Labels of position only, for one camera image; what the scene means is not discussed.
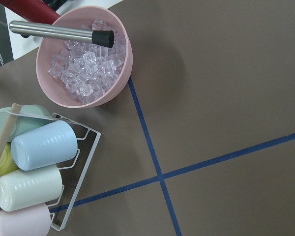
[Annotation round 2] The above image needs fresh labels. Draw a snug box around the pink plastic cup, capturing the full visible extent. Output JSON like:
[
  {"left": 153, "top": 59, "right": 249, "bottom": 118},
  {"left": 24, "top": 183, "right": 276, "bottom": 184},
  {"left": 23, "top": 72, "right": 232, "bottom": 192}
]
[{"left": 0, "top": 203, "right": 51, "bottom": 236}]

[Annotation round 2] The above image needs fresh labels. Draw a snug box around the yellow plastic cup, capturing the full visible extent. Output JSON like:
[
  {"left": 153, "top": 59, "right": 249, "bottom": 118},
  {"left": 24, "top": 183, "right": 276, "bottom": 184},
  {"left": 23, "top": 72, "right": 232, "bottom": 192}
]
[{"left": 0, "top": 143, "right": 19, "bottom": 177}]

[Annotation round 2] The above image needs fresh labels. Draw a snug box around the pink ice bowl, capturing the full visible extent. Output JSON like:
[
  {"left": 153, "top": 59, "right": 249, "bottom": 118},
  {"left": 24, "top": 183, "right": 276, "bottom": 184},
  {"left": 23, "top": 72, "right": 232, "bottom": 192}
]
[{"left": 36, "top": 6, "right": 133, "bottom": 109}]

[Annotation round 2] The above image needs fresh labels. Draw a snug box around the white wire cup rack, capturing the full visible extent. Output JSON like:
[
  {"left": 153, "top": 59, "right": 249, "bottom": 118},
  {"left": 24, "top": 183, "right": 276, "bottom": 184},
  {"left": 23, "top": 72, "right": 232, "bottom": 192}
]
[{"left": 8, "top": 110, "right": 101, "bottom": 232}]

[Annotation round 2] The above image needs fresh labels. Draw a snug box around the red cylinder bottle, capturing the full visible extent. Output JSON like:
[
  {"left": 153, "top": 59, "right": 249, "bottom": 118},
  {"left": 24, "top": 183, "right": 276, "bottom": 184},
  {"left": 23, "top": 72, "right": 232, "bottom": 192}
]
[{"left": 0, "top": 0, "right": 60, "bottom": 25}]

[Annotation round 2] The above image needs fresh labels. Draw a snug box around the white plastic cup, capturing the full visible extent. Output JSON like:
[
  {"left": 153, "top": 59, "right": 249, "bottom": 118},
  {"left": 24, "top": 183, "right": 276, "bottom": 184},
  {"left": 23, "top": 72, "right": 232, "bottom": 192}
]
[{"left": 0, "top": 165, "right": 62, "bottom": 212}]

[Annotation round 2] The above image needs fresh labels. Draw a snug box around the metal rod in ice bowl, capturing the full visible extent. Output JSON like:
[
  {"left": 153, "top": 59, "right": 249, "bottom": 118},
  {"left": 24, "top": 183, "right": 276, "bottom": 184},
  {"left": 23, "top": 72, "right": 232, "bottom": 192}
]
[{"left": 8, "top": 21, "right": 115, "bottom": 48}]

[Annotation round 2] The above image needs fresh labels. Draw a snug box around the blue plastic cup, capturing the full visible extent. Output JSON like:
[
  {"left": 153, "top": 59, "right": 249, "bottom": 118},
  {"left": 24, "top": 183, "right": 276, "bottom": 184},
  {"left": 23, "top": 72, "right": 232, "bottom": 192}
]
[{"left": 11, "top": 120, "right": 78, "bottom": 171}]

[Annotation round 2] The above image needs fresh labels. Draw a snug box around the green plastic cup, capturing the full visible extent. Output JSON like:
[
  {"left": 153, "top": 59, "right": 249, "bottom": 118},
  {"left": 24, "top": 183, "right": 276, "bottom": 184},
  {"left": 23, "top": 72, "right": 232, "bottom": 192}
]
[{"left": 0, "top": 104, "right": 53, "bottom": 142}]

